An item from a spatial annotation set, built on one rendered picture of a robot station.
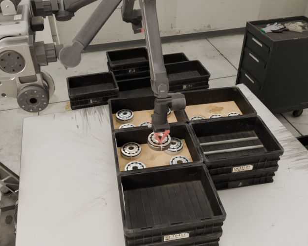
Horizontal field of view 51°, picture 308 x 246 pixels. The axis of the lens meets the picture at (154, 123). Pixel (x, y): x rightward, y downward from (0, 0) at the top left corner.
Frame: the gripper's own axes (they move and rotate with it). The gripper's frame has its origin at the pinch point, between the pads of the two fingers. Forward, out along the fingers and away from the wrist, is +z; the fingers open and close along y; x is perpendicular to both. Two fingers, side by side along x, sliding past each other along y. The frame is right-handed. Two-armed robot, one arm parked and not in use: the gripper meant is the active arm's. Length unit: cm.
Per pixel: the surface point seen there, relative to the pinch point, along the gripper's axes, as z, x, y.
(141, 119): 21.7, 1.2, 41.1
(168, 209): 21.4, -0.9, -23.4
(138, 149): 18.7, 7.2, 13.3
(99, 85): 57, 22, 140
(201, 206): 20.8, -15.3, -24.2
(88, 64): 108, 34, 276
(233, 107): 19, -56, 44
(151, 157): 21.5, 1.0, 9.3
